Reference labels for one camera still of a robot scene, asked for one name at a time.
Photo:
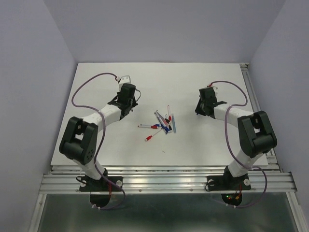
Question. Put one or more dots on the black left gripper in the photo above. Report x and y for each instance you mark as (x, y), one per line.
(134, 103)

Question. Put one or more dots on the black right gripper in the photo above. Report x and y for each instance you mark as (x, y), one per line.
(198, 109)

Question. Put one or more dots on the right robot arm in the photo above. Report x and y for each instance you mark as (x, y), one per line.
(256, 135)

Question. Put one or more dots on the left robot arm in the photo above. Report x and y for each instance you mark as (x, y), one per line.
(79, 141)

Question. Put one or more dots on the black capped whiteboard marker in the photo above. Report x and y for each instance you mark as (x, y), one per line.
(168, 122)

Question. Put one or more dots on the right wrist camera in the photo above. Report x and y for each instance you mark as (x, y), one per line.
(215, 89)

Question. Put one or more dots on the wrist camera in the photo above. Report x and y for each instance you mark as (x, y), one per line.
(124, 79)
(215, 89)

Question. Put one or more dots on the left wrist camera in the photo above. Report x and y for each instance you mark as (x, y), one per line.
(124, 79)

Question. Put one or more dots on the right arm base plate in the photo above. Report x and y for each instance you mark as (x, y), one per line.
(226, 182)

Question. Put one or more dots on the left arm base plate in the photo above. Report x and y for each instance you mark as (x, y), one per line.
(88, 184)

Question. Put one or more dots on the aluminium frame rail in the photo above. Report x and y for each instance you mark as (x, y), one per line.
(164, 178)

